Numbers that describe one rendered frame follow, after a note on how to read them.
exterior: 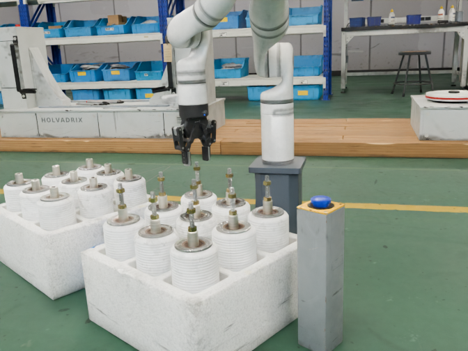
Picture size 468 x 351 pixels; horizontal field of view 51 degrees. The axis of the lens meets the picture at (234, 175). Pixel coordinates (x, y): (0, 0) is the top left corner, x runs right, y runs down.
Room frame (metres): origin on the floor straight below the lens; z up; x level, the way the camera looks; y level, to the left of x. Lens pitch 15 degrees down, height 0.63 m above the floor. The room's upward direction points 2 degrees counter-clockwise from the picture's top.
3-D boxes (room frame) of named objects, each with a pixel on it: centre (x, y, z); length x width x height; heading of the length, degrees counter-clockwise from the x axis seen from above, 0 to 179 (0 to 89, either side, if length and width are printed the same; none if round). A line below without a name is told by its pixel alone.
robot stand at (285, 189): (1.38, -0.13, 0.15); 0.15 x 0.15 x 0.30; 75
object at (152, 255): (0.99, 0.17, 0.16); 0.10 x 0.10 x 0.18
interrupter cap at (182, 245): (0.91, 0.09, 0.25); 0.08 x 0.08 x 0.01
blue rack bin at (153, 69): (6.16, 0.89, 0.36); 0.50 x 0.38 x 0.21; 164
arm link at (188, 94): (1.26, 0.11, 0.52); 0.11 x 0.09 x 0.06; 48
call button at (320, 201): (0.93, -0.17, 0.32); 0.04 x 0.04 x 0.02
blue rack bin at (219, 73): (5.89, -0.01, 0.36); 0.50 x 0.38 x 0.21; 167
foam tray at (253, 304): (1.08, 0.09, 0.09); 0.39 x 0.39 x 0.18; 47
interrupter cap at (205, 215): (1.08, 0.09, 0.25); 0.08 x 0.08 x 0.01
